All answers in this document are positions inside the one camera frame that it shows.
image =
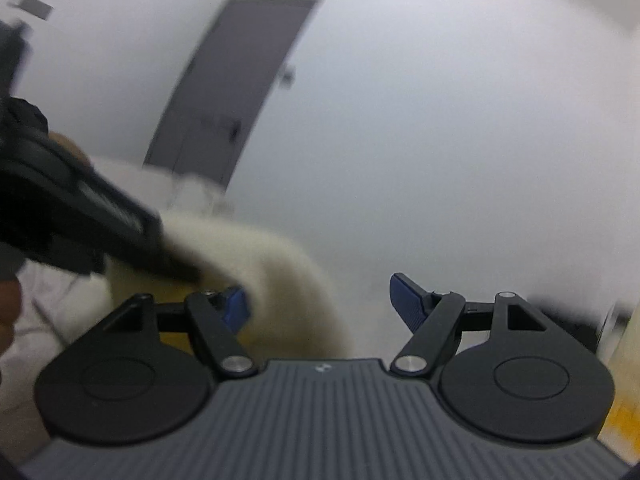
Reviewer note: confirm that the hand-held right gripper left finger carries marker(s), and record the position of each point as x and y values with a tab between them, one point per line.
235	306

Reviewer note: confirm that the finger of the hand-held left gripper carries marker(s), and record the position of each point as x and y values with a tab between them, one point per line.
172	260

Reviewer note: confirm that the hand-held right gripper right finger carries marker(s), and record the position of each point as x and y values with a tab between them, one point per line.
406	301

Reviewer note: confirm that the cream sweater with blue stripes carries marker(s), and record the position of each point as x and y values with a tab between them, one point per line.
285	285

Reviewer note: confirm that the person's left hand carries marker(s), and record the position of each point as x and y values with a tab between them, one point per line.
9	310

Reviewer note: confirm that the brown object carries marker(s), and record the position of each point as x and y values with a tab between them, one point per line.
72	150

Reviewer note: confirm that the pale textured bed cover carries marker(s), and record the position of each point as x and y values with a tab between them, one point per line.
55	305

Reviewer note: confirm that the grey door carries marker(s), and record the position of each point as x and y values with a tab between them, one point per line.
230	85

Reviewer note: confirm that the yellow object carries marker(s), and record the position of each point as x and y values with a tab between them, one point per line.
629	420

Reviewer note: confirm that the grey wall plate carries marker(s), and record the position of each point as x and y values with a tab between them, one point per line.
32	7

